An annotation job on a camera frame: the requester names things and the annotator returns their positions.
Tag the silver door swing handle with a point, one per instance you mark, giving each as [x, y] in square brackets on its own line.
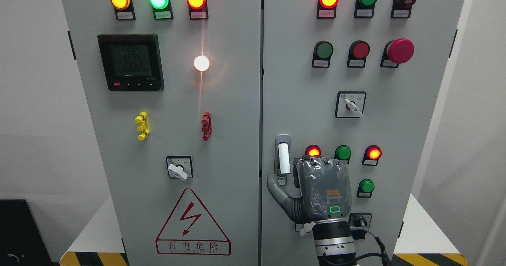
[282, 165]

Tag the grey left cabinet door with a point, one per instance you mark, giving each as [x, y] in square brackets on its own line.
[225, 168]

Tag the grey cabinet door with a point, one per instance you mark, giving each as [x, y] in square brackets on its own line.
[300, 101]
[225, 168]

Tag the grey right cabinet door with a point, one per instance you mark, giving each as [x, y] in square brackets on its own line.
[300, 101]

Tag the red terminal connector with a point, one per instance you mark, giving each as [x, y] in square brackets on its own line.
[207, 129]

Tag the red lit indicator middle left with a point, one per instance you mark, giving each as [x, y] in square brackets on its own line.
[313, 151]

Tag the white lit indicator lamp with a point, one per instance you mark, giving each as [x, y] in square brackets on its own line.
[201, 63]

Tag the green indicator light middle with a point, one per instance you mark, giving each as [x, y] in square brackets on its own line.
[343, 153]

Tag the green push button upper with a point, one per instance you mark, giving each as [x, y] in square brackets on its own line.
[322, 53]

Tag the green push button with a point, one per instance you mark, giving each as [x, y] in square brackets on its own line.
[322, 53]
[365, 188]

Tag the yellow terminal connector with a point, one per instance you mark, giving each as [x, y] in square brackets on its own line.
[142, 125]

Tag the red electric hazard warning sign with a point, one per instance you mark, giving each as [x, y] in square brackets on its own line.
[190, 229]

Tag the red lit indicator middle right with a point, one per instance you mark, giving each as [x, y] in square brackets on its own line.
[371, 156]

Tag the red push button upper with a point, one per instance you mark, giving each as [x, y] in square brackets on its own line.
[358, 52]

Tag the green push button lower right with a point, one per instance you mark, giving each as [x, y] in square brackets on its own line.
[365, 188]

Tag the black digital power meter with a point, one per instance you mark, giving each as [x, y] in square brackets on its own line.
[131, 62]

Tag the red lit indicator light left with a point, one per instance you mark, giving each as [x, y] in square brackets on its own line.
[198, 9]

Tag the red lit indicator top right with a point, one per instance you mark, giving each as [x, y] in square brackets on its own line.
[326, 9]

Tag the green lit indicator light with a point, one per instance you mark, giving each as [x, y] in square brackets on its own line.
[162, 9]

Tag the red emergency stop mushroom button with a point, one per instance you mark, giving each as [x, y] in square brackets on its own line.
[397, 52]

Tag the green indicator light top right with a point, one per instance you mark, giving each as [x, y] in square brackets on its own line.
[364, 9]

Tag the amber indicator light top left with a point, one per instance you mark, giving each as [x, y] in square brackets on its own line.
[124, 9]

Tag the white platform with hazard stripes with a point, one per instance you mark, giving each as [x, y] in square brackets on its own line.
[421, 242]

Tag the black box lower left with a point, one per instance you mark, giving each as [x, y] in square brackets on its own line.
[20, 240]

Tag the left door rotary selector switch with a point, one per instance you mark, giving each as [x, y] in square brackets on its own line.
[179, 167]

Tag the upper right rotary selector switch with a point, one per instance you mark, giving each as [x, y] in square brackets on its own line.
[350, 104]

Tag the white lever selector switch bottom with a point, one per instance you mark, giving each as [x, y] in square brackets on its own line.
[304, 229]

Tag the black knob selector switch bottom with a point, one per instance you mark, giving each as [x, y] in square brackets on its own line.
[359, 220]

